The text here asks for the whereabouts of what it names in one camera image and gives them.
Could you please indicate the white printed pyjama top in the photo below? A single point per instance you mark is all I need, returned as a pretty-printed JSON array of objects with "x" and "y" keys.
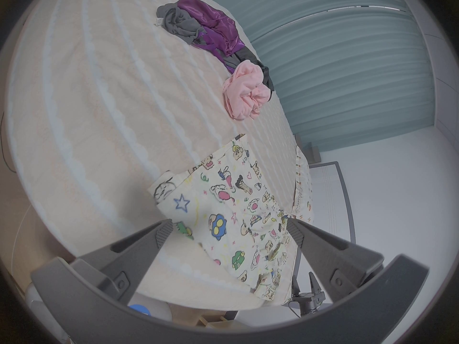
[{"x": 233, "y": 199}]

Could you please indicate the pink garment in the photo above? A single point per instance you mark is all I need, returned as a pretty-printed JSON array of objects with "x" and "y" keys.
[{"x": 244, "y": 84}]

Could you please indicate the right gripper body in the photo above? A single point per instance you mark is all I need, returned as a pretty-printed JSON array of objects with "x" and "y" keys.
[{"x": 310, "y": 301}]

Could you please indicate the grey white bedside table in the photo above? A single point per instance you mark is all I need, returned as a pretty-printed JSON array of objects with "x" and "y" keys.
[{"x": 315, "y": 152}]

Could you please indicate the bed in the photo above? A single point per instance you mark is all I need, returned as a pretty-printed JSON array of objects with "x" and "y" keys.
[{"x": 107, "y": 102}]

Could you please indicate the purple garment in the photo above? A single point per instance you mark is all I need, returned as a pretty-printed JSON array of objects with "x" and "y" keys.
[{"x": 211, "y": 18}]

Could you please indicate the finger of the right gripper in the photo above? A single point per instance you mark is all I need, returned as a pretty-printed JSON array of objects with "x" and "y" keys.
[
  {"x": 315, "y": 285},
  {"x": 296, "y": 287}
]

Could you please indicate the black garment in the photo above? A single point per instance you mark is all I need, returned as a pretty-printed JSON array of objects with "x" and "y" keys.
[{"x": 179, "y": 25}]

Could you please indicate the white printed pillow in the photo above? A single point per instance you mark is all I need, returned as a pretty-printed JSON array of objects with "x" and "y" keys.
[{"x": 303, "y": 192}]

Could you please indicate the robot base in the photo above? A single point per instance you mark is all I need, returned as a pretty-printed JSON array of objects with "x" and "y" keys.
[{"x": 157, "y": 310}]

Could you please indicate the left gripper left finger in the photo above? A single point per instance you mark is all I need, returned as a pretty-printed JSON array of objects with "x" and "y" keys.
[{"x": 136, "y": 256}]

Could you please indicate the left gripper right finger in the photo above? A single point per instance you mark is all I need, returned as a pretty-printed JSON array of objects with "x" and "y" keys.
[{"x": 330, "y": 260}]

